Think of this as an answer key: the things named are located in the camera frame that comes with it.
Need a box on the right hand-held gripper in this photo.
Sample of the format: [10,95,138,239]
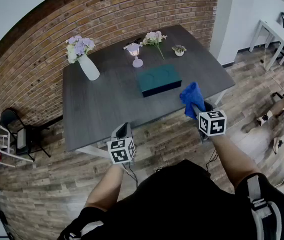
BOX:
[192,100,227,144]

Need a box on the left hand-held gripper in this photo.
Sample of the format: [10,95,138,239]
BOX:
[107,122,136,165]

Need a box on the blue cloth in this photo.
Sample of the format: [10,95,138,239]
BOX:
[179,81,206,121]

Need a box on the teal rectangular box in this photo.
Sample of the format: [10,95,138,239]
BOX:
[135,63,182,98]

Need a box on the person's right forearm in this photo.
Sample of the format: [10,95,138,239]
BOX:
[209,133,262,190]

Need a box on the person's left forearm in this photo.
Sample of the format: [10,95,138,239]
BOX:
[84,163,125,213]

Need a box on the person's black shirt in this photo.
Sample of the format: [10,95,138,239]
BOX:
[56,158,284,240]

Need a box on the small potted plant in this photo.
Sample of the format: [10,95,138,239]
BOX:
[171,44,187,57]

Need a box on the black folding chair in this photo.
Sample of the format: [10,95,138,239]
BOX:
[0,107,51,162]

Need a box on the purple lantern lamp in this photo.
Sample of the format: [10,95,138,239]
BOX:
[123,42,144,69]

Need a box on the white desk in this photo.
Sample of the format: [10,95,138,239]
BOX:
[248,18,284,71]

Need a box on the black and white marker pen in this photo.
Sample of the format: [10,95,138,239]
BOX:
[126,36,142,45]

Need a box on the purple and white flower bouquet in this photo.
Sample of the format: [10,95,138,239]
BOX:
[65,35,96,64]

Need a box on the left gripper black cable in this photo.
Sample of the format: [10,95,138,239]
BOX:
[121,161,139,188]

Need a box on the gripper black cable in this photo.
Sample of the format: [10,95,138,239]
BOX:
[205,148,219,172]
[121,161,139,188]

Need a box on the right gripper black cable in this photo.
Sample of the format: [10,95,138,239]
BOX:
[205,148,219,172]

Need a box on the grey left shoulder strap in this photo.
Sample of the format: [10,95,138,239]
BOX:
[66,220,105,240]

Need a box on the grey shoulder strap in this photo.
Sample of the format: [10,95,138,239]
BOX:
[246,173,283,240]
[66,220,105,240]

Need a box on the grey right shoulder strap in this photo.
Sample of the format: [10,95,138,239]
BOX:
[246,173,283,240]

